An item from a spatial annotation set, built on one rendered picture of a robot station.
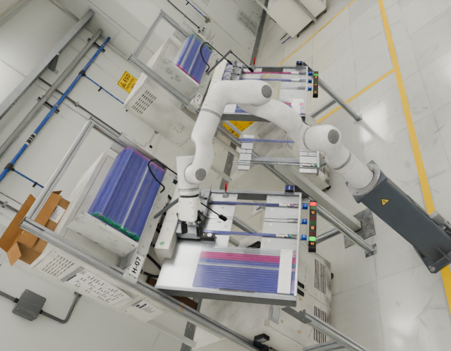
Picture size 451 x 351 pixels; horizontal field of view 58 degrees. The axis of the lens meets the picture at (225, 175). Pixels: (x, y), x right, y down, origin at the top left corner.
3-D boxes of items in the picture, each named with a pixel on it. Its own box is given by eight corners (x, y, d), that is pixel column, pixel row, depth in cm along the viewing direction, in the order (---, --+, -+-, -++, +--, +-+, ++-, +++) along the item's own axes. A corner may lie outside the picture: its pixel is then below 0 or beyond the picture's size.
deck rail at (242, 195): (301, 199, 246) (301, 192, 242) (301, 202, 245) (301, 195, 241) (187, 195, 261) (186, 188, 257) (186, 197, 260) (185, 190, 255)
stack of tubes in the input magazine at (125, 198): (165, 170, 243) (128, 143, 233) (139, 239, 207) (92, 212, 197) (154, 179, 250) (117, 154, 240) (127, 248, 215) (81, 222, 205)
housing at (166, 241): (193, 198, 259) (189, 182, 250) (173, 264, 225) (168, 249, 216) (181, 198, 261) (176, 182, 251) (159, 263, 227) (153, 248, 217)
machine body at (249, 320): (337, 267, 289) (275, 221, 265) (339, 369, 240) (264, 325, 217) (271, 292, 328) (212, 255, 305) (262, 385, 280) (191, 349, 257)
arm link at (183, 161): (203, 187, 164) (193, 185, 172) (201, 154, 163) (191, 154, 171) (184, 189, 160) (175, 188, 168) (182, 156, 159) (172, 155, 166)
